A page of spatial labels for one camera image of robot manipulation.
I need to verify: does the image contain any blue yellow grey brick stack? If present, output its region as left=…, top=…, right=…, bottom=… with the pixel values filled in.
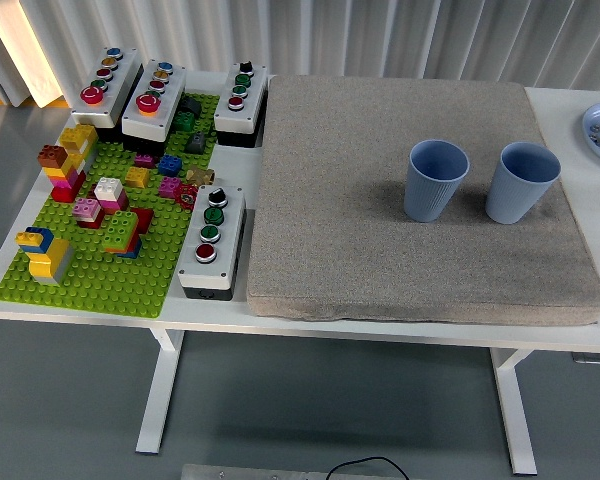
left=14, top=226, right=76, bottom=287

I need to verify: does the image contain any five-button control box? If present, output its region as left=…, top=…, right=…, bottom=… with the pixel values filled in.
left=121, top=59, right=187, bottom=154
left=69, top=47, right=145, bottom=145

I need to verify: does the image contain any white curtain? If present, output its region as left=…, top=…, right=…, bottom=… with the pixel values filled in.
left=0, top=0, right=600, bottom=109

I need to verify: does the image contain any pink white red brick stack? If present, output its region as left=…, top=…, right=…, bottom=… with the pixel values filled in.
left=71, top=197, right=106, bottom=230

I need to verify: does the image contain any green studded baseplate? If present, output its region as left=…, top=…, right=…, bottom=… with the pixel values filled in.
left=0, top=92, right=221, bottom=320

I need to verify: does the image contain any white table leg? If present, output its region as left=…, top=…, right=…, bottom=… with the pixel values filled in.
left=135, top=328, right=185, bottom=455
left=489, top=348, right=539, bottom=476

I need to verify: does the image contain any dark green brick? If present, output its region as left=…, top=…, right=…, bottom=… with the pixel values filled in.
left=172, top=111, right=198, bottom=134

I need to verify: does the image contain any blue ribbed cup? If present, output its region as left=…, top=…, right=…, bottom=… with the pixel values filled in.
left=484, top=141, right=562, bottom=225
left=403, top=138, right=470, bottom=224

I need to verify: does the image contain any brown yellow pink red brick tower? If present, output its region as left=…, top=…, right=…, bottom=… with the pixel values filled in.
left=36, top=144, right=87, bottom=204

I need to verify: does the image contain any green orange blue brick stack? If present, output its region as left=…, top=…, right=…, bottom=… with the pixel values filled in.
left=101, top=210, right=143, bottom=260

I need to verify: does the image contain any black cable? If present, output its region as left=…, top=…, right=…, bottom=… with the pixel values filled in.
left=326, top=455, right=410, bottom=480

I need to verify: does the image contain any yellow white brick stack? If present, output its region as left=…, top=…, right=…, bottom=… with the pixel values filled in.
left=58, top=123, right=100, bottom=174

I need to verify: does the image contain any four-button control box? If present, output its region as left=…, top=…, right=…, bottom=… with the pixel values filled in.
left=213, top=60, right=270, bottom=149
left=176, top=184, right=247, bottom=302

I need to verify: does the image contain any dark grey round part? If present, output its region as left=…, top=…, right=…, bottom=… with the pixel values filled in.
left=178, top=95, right=204, bottom=120

